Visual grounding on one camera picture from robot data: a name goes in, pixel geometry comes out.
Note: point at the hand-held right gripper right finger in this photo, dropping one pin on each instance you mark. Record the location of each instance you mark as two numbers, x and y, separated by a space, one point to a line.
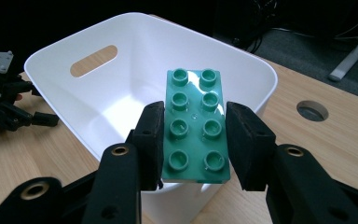
251 149

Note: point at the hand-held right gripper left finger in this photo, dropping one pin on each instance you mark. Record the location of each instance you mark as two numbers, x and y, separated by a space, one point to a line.
150 149

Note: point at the long teal toy brick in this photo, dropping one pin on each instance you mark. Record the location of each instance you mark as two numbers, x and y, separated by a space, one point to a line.
195 140

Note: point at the white plastic bin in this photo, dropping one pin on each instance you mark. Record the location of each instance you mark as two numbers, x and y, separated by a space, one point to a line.
130 62

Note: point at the white metal stand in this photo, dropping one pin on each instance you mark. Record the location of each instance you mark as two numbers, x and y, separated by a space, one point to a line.
351 59

